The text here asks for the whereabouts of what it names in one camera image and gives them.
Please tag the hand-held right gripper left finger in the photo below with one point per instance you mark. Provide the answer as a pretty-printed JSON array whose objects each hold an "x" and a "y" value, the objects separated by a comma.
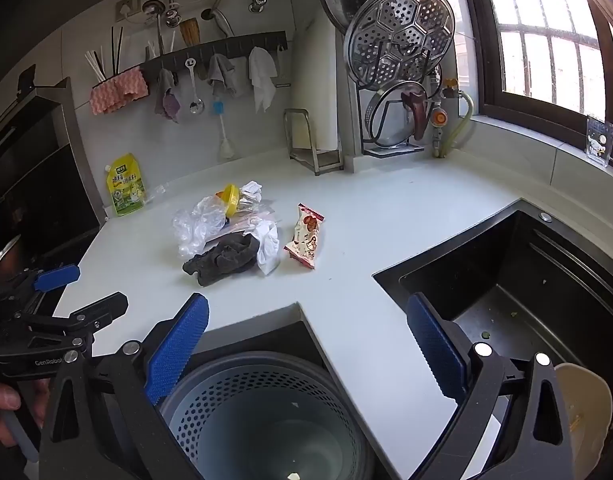
[{"x": 179, "y": 345}]

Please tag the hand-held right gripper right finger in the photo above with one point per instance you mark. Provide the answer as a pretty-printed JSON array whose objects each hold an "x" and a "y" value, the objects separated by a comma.
[{"x": 436, "y": 350}]

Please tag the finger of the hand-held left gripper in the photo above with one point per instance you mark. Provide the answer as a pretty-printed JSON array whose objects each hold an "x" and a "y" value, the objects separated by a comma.
[
  {"x": 59, "y": 277},
  {"x": 101, "y": 310}
]

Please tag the grey perforated trash bin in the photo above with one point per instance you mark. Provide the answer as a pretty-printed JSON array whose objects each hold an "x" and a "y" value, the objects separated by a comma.
[{"x": 246, "y": 395}]

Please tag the dark grey cloth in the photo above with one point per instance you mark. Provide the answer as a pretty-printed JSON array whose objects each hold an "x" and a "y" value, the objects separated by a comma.
[{"x": 221, "y": 260}]

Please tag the clear plastic bag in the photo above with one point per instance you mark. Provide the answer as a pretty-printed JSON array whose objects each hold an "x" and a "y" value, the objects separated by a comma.
[{"x": 196, "y": 225}]

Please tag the white plastic bag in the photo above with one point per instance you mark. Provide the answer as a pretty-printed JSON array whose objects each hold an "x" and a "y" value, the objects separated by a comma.
[{"x": 267, "y": 252}]

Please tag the yellow plastic lid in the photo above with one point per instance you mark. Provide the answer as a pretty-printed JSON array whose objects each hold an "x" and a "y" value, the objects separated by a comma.
[{"x": 232, "y": 197}]

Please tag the red and white snack packet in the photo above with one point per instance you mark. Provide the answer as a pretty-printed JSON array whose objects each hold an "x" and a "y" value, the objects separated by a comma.
[{"x": 304, "y": 240}]

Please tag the white paper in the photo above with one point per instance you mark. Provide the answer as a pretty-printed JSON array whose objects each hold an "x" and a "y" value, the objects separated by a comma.
[{"x": 251, "y": 190}]

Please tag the black range hood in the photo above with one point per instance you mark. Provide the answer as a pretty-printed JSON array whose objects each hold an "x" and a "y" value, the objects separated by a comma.
[{"x": 36, "y": 185}]

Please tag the black kitchen sink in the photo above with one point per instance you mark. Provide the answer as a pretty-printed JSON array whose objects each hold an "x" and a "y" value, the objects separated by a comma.
[{"x": 511, "y": 270}]

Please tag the yellow green seasoning pouch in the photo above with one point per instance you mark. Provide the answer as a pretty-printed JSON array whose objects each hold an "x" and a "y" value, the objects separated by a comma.
[{"x": 126, "y": 190}]

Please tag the clear plastic scrap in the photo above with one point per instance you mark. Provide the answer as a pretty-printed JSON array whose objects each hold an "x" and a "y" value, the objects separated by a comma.
[{"x": 159, "y": 191}]

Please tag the cream plastic dish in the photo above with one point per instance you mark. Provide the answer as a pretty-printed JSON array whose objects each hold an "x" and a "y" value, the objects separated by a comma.
[{"x": 586, "y": 410}]

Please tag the pink sponge cloth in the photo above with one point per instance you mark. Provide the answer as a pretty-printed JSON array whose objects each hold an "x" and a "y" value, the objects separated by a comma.
[{"x": 119, "y": 92}]

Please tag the purple dishcloth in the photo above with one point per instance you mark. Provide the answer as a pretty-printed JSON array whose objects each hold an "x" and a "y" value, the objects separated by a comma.
[{"x": 170, "y": 107}]

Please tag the bunch of white straws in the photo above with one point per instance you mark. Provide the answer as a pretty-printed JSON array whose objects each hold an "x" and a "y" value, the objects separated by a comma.
[{"x": 96, "y": 67}]

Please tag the metal cutting board holder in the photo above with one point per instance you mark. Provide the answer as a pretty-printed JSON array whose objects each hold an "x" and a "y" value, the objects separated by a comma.
[{"x": 326, "y": 160}]

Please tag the metal spoon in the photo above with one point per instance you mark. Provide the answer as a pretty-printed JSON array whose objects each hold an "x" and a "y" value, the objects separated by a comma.
[{"x": 196, "y": 106}]

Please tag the gas valve with orange knob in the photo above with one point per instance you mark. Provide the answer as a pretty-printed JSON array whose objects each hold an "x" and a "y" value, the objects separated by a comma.
[{"x": 440, "y": 119}]

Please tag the black chopstick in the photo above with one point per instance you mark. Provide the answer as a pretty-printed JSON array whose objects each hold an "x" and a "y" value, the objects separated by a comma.
[
  {"x": 120, "y": 50},
  {"x": 113, "y": 50}
]

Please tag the clear printed cup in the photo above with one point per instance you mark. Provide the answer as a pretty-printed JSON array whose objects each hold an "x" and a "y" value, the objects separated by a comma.
[{"x": 599, "y": 142}]

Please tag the white dishcloth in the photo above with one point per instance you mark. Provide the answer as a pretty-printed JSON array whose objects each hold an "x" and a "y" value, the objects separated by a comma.
[{"x": 261, "y": 80}]

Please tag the brown bristle brush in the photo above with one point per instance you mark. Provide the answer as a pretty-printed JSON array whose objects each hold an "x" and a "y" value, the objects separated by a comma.
[{"x": 189, "y": 31}]

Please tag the white cutting board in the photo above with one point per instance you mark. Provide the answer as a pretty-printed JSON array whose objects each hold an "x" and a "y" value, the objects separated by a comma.
[{"x": 316, "y": 85}]

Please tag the grey sprayer head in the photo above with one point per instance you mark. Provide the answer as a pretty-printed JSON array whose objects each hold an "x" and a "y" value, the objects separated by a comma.
[{"x": 220, "y": 22}]

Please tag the dark framed window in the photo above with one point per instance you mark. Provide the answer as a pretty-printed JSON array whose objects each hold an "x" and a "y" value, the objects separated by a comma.
[{"x": 536, "y": 35}]

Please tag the perforated steel steamer plate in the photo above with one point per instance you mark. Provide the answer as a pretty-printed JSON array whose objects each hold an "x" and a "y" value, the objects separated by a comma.
[{"x": 401, "y": 15}]

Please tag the wall socket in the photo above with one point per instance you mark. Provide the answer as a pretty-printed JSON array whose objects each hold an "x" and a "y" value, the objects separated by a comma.
[{"x": 129, "y": 6}]

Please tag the dark wall hook rack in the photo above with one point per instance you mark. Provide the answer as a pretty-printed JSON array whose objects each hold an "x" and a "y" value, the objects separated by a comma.
[{"x": 236, "y": 45}]

